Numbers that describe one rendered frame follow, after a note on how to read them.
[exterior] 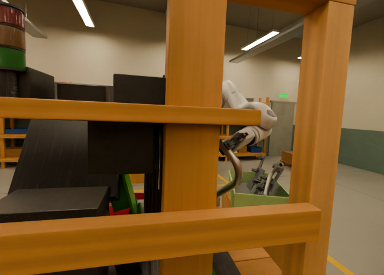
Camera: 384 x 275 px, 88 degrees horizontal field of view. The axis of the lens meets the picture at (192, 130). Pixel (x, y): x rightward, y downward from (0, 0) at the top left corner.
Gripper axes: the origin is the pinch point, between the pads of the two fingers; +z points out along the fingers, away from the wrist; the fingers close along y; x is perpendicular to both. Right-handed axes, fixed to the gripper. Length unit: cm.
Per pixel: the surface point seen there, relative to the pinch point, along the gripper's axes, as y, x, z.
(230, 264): -34, 36, 5
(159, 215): 1.0, 7.5, 36.8
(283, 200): -48, 41, -69
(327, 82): 35.8, 5.8, -10.4
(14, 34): 18, -38, 52
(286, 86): -202, -158, -754
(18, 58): 14, -35, 52
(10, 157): -503, -355, 64
